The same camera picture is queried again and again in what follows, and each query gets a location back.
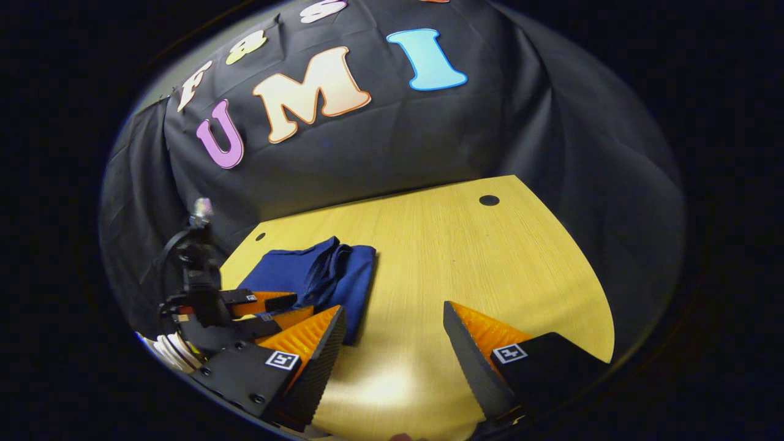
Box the white ribbed object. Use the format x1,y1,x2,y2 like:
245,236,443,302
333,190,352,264
138,331,204,374

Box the blue denim jeans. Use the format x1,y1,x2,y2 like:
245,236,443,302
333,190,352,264
236,236,377,347

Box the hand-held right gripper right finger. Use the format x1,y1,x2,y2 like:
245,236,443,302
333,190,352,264
442,300,613,426

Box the black backdrop cloth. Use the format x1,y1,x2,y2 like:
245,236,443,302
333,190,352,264
98,0,687,368

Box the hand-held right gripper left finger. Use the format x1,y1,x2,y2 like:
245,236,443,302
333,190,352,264
187,304,348,429

